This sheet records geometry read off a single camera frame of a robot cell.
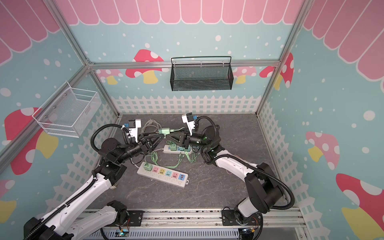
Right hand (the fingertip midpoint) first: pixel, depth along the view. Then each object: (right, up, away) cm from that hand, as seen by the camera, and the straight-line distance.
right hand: (167, 136), depth 64 cm
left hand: (-2, -1, 0) cm, 2 cm away
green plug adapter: (-2, -9, +30) cm, 31 cm away
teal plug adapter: (+2, -9, +31) cm, 32 cm away
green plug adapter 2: (-16, -19, +21) cm, 32 cm away
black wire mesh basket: (+17, +39, +30) cm, 52 cm away
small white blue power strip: (-7, -10, +32) cm, 34 cm away
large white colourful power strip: (-4, -24, +21) cm, 32 cm away
